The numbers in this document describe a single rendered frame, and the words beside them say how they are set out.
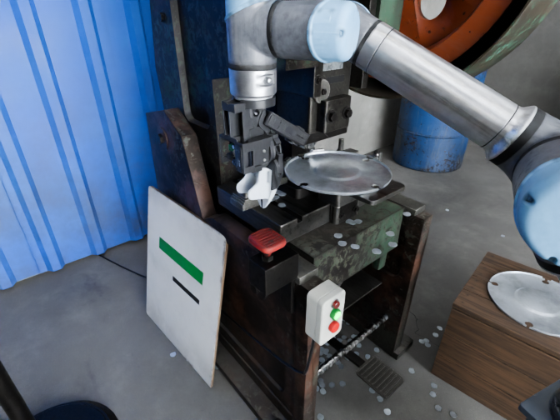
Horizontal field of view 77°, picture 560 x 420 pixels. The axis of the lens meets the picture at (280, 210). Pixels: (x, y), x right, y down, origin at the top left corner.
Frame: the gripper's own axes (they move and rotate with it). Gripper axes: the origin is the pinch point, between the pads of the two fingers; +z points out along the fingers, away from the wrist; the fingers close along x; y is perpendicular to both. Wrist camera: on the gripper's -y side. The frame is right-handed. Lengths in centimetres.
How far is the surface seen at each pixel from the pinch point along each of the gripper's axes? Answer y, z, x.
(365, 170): -39.3, 6.4, -5.5
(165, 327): 7, 81, -59
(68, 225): 21, 62, -135
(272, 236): -1.0, 8.6, 0.5
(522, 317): -70, 49, 37
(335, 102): -31.4, -12.3, -11.4
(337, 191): -23.6, 6.4, -2.0
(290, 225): -13.8, 15.2, -7.9
